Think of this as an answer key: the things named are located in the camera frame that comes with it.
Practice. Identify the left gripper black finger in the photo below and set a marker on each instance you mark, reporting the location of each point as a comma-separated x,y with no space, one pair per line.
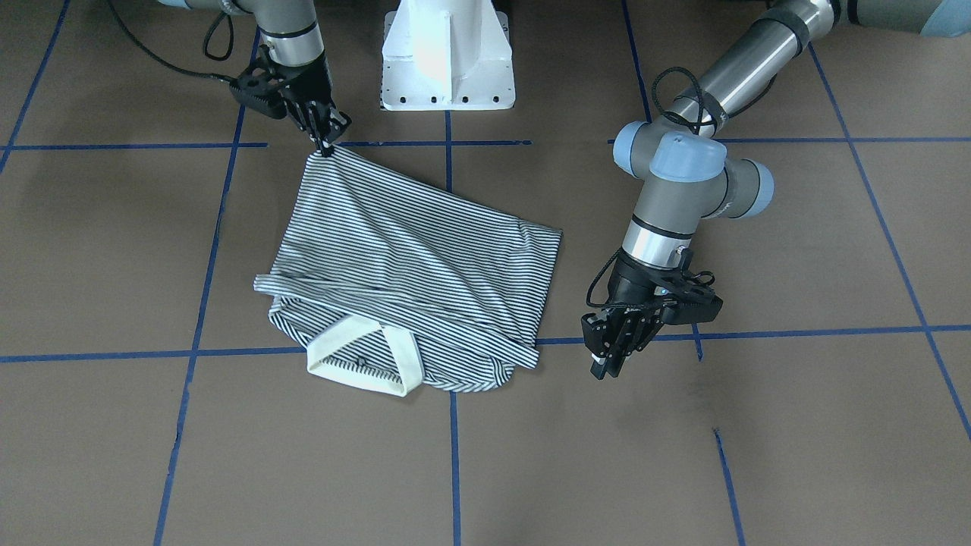
607,337
638,328

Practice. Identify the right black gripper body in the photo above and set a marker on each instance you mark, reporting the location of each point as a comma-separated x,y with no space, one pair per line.
309,85

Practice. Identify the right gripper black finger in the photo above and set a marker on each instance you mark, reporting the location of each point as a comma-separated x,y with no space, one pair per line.
325,125

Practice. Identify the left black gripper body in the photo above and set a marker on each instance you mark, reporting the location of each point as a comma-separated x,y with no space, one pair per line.
633,286

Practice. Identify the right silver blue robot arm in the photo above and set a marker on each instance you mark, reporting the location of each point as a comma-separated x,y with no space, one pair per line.
288,30

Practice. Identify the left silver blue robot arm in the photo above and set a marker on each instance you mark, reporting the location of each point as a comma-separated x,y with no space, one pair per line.
688,177

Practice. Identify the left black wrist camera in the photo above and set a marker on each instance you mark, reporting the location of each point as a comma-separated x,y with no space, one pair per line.
689,299

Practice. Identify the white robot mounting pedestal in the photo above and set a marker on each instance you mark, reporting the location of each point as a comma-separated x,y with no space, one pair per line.
447,56

